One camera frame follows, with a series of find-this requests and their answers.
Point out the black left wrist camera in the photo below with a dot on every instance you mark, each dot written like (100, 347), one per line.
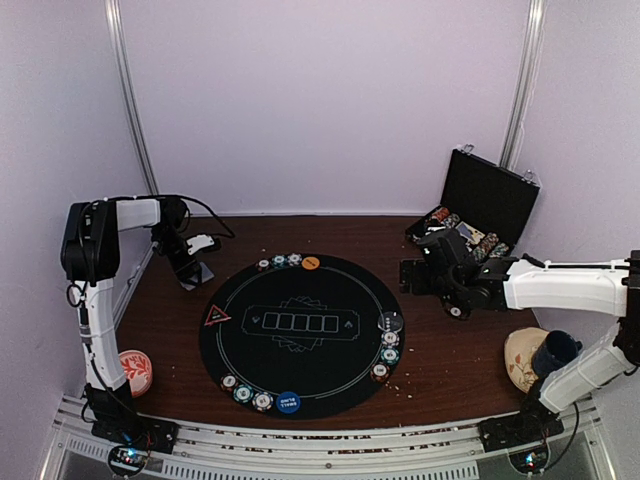
(173, 213)

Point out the red triangular all-in marker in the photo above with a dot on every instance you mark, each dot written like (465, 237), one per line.
(215, 315)

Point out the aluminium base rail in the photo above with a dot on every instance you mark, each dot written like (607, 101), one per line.
(451, 450)

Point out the yellow big blind button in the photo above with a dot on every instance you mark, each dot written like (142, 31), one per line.
(310, 263)

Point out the blue patterned card deck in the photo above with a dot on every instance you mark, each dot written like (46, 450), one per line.
(202, 275)

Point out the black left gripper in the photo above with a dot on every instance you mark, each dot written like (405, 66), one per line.
(187, 270)

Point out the round wooden coaster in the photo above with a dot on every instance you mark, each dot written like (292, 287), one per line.
(519, 348)

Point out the right chip rows in case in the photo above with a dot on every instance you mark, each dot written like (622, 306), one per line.
(490, 247)

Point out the blue white chip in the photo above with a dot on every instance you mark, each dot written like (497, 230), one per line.
(262, 401)
(294, 259)
(390, 339)

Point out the dark blue mug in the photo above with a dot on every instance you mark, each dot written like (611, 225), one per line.
(557, 350)

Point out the aluminium frame post right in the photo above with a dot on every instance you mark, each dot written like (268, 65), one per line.
(525, 83)

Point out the aluminium frame post left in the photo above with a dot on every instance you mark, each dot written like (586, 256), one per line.
(132, 114)

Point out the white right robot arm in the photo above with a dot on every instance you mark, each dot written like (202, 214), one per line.
(510, 283)

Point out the red chip row in case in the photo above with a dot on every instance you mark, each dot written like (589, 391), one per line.
(440, 214)

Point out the card deck in case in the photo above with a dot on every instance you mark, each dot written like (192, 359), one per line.
(472, 235)

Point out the clear round dealer button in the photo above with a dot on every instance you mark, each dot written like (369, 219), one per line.
(390, 321)

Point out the blue small blind button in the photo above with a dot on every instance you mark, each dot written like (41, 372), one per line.
(288, 402)

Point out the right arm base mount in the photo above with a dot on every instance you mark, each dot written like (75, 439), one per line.
(527, 431)

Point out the aluminium frame post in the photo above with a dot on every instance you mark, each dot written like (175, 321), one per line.
(525, 83)
(132, 114)

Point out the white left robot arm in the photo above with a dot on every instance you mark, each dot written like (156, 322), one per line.
(90, 257)

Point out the black poker chip case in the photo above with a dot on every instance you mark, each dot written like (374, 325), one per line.
(484, 195)

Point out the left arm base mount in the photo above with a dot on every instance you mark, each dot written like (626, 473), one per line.
(134, 436)

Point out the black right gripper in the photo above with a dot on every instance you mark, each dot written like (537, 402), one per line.
(418, 284)

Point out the round black poker mat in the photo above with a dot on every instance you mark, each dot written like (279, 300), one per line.
(314, 333)

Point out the red white patterned cup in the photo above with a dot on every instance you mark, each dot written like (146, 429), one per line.
(138, 369)

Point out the green chip row in case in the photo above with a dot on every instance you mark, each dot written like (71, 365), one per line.
(451, 221)

